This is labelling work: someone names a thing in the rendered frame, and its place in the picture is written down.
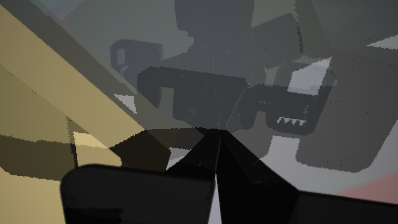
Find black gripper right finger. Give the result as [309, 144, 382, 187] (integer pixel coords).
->
[216, 129, 398, 224]

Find pale yellow board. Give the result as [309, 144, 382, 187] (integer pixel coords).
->
[0, 5, 171, 224]

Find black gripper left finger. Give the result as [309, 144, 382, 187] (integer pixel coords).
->
[59, 128, 221, 224]

